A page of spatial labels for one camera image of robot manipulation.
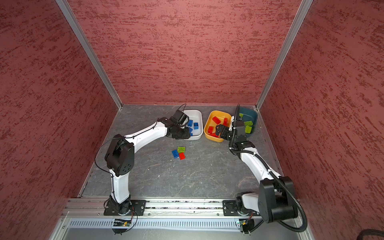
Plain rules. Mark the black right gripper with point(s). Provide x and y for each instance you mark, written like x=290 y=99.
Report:
x=225 y=129

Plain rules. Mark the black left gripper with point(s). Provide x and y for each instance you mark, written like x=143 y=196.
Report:
x=185 y=135

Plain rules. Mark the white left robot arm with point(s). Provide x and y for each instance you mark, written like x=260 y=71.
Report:
x=120 y=156

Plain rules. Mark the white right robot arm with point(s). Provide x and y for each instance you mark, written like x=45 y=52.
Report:
x=276 y=200

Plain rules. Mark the yellow plastic container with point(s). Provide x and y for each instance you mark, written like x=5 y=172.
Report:
x=219 y=114

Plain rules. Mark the white plastic container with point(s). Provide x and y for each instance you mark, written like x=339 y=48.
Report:
x=196 y=116

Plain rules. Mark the dark teal plastic container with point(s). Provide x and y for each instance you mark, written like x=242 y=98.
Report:
x=249 y=115

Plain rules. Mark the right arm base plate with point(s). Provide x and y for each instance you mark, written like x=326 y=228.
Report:
x=231 y=208

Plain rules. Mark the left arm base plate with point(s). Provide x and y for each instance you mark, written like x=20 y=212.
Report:
x=127 y=208

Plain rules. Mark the aluminium left corner post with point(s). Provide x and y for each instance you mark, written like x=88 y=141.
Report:
x=79 y=33

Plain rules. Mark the aluminium corner post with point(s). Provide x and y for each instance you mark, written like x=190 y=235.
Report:
x=291 y=35
x=79 y=33

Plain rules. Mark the aluminium front rail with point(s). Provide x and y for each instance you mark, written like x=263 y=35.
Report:
x=87 y=207

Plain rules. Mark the white slotted cable duct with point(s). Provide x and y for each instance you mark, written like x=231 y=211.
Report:
x=167 y=224

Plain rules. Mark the aluminium right corner post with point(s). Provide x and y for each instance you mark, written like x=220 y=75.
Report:
x=291 y=35

